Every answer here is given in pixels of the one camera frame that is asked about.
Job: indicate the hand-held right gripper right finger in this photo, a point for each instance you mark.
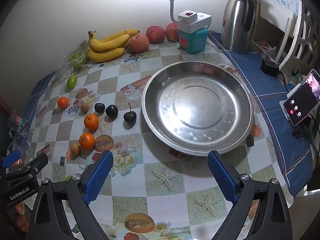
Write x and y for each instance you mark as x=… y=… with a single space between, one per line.
x=222 y=177

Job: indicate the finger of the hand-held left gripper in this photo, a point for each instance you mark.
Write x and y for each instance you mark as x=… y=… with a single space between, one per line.
x=10 y=158
x=32 y=165

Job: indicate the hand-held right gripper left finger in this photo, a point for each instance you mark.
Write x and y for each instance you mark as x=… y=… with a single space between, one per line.
x=98 y=175

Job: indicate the small brown longan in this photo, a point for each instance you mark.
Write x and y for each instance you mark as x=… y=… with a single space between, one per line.
x=75 y=149
x=84 y=107

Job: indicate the orange with long stem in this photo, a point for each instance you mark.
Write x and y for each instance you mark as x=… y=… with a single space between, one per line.
x=87 y=141

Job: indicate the orange with short stem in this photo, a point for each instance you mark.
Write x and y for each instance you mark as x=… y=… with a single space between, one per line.
x=91 y=121

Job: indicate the small orange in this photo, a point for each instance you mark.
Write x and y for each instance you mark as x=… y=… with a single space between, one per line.
x=62 y=102

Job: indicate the round metal basin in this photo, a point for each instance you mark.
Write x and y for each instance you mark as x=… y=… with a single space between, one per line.
x=200 y=105

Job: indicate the person's left hand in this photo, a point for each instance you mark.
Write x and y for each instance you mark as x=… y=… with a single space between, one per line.
x=21 y=222

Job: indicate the clear glass mug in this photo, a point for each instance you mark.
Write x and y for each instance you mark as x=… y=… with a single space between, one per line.
x=20 y=123

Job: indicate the printed checkered tablecloth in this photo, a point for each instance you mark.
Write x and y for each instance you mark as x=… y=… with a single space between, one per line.
x=160 y=192

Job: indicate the dark cherry with stem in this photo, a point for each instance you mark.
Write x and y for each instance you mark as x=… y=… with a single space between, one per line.
x=130 y=117

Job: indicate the clear plastic bag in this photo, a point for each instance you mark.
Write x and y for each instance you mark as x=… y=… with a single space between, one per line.
x=75 y=62

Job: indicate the smartphone with lit screen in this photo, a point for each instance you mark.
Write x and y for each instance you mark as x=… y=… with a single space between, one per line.
x=303 y=97

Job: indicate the colourful snack packet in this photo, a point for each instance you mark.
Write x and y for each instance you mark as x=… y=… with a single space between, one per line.
x=291 y=82

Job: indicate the black power adapter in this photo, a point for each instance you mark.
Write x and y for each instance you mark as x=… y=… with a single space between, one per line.
x=270 y=67

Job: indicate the yellow banana bunch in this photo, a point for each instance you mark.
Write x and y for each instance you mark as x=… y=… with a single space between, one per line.
x=107 y=46

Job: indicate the plastic bag with red contents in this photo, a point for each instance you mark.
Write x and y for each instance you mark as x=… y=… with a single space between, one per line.
x=265 y=47

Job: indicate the orange-pink peach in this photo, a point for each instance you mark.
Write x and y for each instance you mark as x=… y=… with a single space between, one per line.
x=139 y=43

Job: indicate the teal plastic box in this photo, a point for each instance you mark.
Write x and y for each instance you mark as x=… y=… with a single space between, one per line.
x=193 y=41

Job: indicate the red apple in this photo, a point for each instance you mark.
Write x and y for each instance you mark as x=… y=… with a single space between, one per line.
x=172 y=32
x=155 y=34

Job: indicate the stainless steel thermos jug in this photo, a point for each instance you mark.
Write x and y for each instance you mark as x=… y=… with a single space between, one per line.
x=235 y=22

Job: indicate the white switched power socket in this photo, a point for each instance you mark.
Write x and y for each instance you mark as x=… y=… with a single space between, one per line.
x=193 y=20

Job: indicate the white wooden rack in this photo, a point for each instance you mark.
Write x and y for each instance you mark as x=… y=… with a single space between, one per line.
x=287 y=27

